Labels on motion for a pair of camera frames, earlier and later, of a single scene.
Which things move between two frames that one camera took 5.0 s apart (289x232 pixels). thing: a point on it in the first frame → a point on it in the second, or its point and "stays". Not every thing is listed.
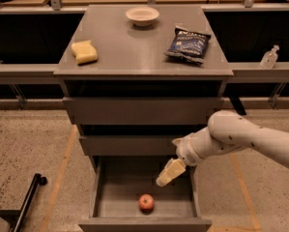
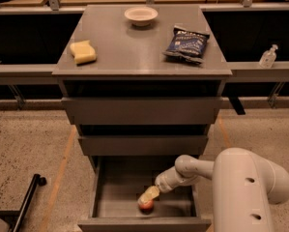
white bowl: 142,16 stays
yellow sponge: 84,52 stays
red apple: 146,203 stays
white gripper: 185,151 → 163,183
